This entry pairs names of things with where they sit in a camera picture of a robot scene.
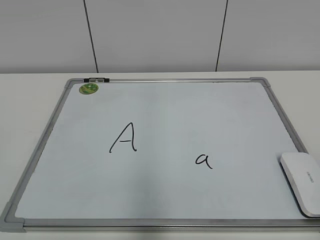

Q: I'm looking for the white rectangular board eraser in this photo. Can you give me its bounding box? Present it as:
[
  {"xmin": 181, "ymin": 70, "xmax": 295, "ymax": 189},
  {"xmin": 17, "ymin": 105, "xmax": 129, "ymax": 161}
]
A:
[{"xmin": 280, "ymin": 152, "xmax": 320, "ymax": 218}]

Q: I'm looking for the round green magnet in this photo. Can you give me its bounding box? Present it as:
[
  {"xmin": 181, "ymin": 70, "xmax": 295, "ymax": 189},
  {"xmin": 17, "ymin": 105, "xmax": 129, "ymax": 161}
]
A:
[{"xmin": 79, "ymin": 83, "xmax": 99, "ymax": 95}]

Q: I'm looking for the white whiteboard with grey frame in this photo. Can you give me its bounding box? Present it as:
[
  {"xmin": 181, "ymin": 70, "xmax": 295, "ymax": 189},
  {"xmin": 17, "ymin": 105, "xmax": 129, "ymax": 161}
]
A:
[{"xmin": 0, "ymin": 77, "xmax": 320, "ymax": 233}]

